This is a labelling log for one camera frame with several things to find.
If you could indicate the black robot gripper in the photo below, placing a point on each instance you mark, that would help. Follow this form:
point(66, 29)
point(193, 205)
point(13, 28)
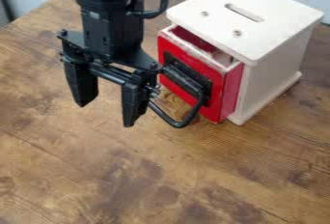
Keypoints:
point(106, 50)

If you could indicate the red drawer with black handle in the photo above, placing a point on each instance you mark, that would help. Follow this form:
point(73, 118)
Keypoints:
point(201, 73)

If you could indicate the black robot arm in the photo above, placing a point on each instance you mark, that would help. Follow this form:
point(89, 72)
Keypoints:
point(106, 6)

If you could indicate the white wooden drawer box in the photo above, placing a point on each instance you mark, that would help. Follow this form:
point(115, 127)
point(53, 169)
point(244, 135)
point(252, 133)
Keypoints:
point(265, 33)

